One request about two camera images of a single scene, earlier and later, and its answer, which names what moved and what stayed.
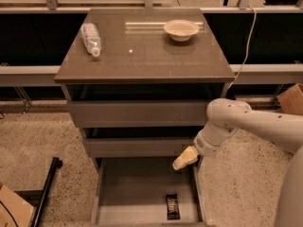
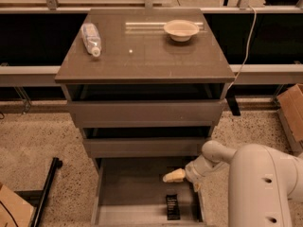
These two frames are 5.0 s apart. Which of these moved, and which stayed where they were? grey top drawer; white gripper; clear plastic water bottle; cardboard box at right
Moved: white gripper
Stayed: grey top drawer; clear plastic water bottle; cardboard box at right
